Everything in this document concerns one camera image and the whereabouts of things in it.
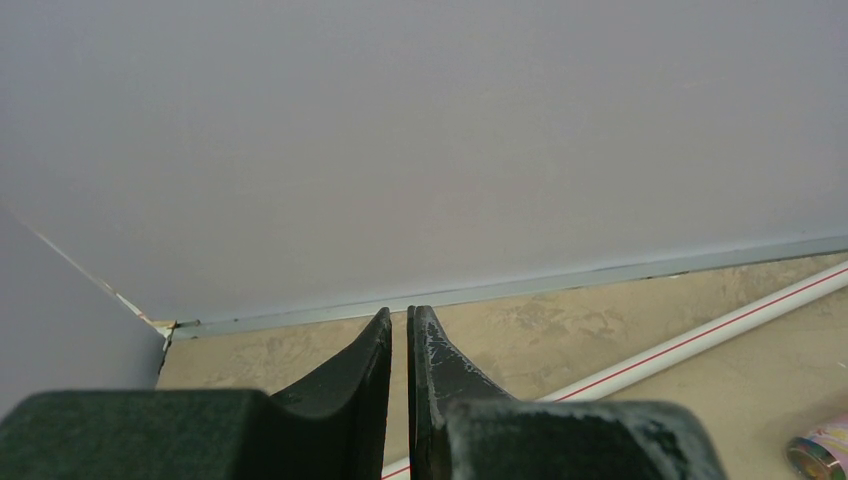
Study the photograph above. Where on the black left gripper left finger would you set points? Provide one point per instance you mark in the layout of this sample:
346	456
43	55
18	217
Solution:
330	424

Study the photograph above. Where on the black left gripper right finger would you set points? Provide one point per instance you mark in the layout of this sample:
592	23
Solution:
462	425

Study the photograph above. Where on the white PVC pipe frame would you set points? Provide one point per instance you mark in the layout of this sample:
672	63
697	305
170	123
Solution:
757	352

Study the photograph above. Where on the pink capped small bottle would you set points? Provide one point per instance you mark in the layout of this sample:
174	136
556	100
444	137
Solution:
820	453

